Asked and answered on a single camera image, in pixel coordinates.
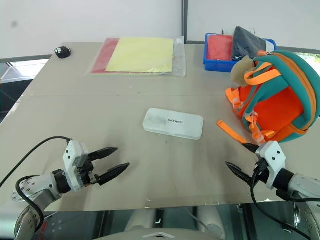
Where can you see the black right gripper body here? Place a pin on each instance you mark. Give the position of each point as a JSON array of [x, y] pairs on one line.
[[260, 172]]

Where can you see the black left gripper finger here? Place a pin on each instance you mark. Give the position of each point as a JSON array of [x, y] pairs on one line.
[[105, 151], [113, 172]]

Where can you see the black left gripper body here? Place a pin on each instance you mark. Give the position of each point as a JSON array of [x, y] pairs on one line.
[[87, 173]]

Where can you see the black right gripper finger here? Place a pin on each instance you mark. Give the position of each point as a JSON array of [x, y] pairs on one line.
[[237, 171], [250, 148]]

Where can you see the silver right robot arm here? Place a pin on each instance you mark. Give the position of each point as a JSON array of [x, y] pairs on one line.
[[302, 185]]

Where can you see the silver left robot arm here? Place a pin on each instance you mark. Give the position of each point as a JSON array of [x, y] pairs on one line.
[[37, 190]]

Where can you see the orange and teal backpack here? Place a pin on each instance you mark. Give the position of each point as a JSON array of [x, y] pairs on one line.
[[277, 100]]

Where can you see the white plastic pencil case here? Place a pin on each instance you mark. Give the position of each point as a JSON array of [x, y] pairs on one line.
[[172, 123]]

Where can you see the silver robot torso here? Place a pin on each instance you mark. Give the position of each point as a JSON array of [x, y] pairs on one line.
[[160, 232]]

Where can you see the blue plastic bin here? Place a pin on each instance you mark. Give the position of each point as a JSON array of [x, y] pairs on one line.
[[216, 65]]

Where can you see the red paper sheet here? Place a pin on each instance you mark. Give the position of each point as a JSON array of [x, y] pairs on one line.
[[102, 57]]

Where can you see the dark grey fabric bag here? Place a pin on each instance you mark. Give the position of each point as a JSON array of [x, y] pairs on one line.
[[246, 43]]

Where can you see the yellow paper sheet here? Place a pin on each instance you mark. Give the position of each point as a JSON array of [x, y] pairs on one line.
[[142, 53]]

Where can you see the red folded cloth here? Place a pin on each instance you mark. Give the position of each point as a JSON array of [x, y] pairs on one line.
[[220, 47]]

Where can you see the black paw print pouch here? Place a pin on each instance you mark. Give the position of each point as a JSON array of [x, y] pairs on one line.
[[62, 52]]

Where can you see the clear plastic sleeve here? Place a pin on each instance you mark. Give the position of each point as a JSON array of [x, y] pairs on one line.
[[179, 57]]

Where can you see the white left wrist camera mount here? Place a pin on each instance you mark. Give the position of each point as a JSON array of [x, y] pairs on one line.
[[72, 162]]

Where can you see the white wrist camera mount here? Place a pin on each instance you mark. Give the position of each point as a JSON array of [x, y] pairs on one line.
[[72, 162], [273, 157]]

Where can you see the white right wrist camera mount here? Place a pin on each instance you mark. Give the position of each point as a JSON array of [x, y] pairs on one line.
[[273, 157]]

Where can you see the grey wall partition post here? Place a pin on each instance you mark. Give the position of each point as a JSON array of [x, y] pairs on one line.
[[185, 20]]

